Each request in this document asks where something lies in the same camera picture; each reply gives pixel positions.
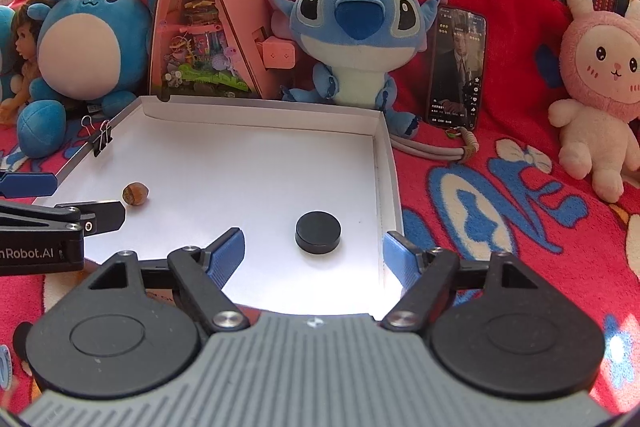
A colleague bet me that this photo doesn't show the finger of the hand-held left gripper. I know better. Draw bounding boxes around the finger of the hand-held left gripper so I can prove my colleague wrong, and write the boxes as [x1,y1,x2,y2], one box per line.
[0,201,127,236]
[0,172,59,199]

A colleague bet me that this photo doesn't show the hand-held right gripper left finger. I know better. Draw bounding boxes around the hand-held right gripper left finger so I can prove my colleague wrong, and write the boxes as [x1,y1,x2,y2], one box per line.
[87,227,251,333]

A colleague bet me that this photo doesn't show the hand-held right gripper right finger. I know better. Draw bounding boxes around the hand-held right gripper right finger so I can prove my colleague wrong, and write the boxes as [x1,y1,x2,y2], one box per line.
[381,231,551,333]

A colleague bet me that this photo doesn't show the small brown nut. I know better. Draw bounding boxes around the small brown nut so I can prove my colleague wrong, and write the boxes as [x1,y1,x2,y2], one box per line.
[122,181,151,208]

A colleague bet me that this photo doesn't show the black round puck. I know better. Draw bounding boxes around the black round puck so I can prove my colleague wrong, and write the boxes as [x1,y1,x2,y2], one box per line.
[295,210,343,254]

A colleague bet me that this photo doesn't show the white cardboard box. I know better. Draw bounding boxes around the white cardboard box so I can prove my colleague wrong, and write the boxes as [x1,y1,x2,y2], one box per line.
[32,94,405,320]

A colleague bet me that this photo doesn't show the black binder clip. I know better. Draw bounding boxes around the black binder clip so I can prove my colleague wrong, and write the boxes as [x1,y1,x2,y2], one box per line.
[81,115,114,158]

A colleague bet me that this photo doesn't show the brown-haired doll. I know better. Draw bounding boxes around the brown-haired doll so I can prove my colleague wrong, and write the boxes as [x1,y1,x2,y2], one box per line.
[0,0,51,128]

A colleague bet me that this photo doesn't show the round blue mouse plush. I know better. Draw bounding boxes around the round blue mouse plush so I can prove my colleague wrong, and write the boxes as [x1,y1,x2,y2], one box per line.
[17,0,163,160]

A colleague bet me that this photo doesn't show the black smartphone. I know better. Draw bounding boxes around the black smartphone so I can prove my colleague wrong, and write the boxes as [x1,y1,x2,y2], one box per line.
[426,5,487,131]

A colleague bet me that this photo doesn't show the small pink box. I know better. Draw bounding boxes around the small pink box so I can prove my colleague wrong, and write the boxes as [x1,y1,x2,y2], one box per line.
[260,37,299,70]

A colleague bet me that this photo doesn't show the blue alien plush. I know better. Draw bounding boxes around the blue alien plush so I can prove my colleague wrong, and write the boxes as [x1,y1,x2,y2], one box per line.
[265,0,448,140]

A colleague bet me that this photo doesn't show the pink bunny plush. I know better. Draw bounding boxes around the pink bunny plush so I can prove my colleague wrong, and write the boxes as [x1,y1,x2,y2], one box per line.
[547,0,640,202]

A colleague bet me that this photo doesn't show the grey phone lanyard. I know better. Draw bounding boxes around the grey phone lanyard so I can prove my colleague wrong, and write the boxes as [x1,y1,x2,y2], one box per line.
[392,127,481,164]

